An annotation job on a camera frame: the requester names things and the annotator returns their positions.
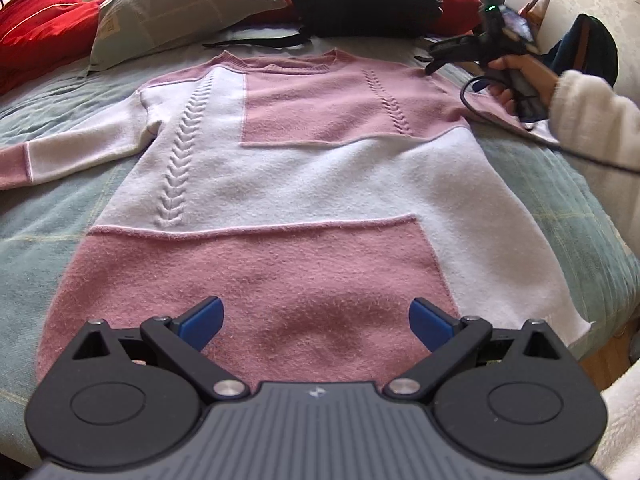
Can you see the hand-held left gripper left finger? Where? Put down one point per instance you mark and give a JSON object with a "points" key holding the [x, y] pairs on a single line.
{"points": [[202, 324]]}

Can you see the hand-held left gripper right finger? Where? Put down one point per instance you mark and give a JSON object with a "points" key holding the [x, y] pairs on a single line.
{"points": [[430, 326]]}

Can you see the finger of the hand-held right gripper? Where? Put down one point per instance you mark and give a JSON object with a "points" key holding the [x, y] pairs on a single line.
{"points": [[452, 46], [445, 64]]}

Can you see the pink and white sweater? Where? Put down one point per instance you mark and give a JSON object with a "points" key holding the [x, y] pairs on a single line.
{"points": [[300, 180]]}

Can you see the person's right hand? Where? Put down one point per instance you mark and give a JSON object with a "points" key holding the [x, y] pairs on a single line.
{"points": [[537, 75]]}

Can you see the white fluffy robe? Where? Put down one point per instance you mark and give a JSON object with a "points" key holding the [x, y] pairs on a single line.
{"points": [[625, 420]]}

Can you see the grey green pillow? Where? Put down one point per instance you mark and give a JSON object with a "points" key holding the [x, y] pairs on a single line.
{"points": [[175, 5]]}

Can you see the red pillow with gold piping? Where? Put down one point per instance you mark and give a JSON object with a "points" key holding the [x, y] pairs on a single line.
{"points": [[40, 25]]}

